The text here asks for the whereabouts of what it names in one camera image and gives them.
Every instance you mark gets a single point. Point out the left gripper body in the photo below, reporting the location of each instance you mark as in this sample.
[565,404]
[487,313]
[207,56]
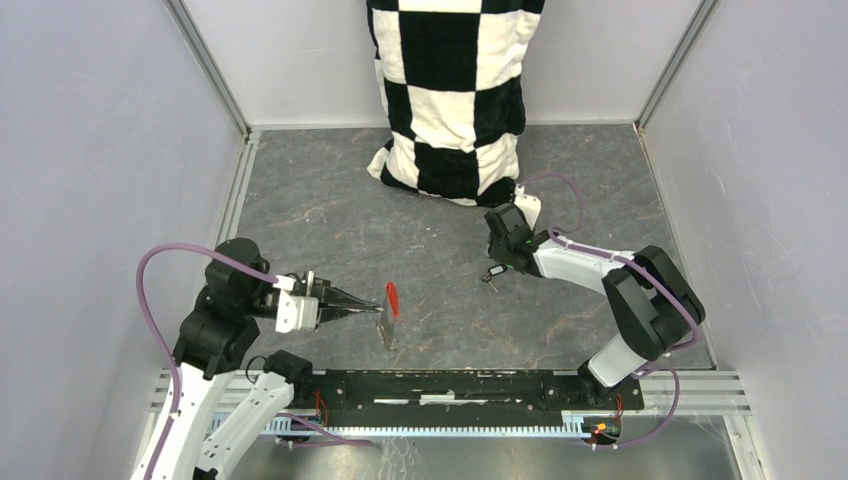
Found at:
[313,284]

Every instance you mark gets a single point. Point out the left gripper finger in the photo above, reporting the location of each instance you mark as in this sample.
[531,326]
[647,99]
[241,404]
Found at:
[332,313]
[333,297]

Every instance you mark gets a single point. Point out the red key tag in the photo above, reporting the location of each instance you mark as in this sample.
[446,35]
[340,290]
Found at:
[393,300]

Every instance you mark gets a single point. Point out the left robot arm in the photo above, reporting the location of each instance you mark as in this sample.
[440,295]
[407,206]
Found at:
[211,345]

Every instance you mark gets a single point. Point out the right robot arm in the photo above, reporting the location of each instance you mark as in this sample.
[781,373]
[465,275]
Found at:
[655,309]

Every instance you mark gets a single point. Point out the black key tag with keys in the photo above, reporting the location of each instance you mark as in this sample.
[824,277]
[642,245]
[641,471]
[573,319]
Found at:
[488,277]

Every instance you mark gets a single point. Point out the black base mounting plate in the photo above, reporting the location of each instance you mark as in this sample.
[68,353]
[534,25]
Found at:
[495,414]

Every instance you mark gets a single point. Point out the black white checkered pillow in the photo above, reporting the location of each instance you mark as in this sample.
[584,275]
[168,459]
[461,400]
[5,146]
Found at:
[450,81]

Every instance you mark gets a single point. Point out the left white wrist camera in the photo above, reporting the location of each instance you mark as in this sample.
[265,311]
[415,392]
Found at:
[286,311]

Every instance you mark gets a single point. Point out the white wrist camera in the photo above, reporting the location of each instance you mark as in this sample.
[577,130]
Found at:
[528,204]
[286,311]

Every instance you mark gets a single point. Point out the white slotted cable duct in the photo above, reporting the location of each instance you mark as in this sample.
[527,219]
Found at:
[572,427]

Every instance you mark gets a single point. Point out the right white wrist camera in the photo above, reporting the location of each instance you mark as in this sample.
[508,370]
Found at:
[528,204]

